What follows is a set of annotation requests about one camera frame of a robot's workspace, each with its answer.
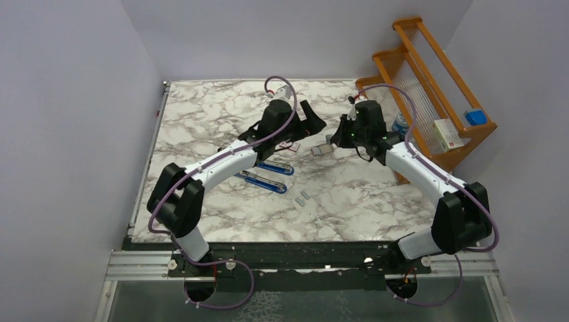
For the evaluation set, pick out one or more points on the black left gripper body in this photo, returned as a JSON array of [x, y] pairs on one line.
[[294, 129]]

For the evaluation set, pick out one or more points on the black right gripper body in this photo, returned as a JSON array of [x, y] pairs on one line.
[[349, 135]]

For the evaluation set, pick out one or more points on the staple box tray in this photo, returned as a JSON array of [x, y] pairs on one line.
[[322, 149]]

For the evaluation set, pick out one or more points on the blue black stapler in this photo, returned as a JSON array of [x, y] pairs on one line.
[[276, 167]]

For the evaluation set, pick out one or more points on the red white staple box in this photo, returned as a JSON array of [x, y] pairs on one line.
[[291, 146]]

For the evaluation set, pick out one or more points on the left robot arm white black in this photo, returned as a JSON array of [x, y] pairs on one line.
[[177, 198]]

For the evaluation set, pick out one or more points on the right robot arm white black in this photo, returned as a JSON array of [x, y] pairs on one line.
[[461, 210]]

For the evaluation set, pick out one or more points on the blue lidded small jar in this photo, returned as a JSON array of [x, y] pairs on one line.
[[400, 124]]

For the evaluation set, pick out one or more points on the orange wooden tiered rack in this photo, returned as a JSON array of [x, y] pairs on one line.
[[427, 87]]

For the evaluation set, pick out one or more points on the white red carton box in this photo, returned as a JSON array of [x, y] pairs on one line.
[[447, 135]]

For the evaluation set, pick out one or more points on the blue block on rack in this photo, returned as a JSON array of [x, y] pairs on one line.
[[475, 117]]

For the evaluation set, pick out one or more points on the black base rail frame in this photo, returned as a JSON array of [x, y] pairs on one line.
[[289, 266]]

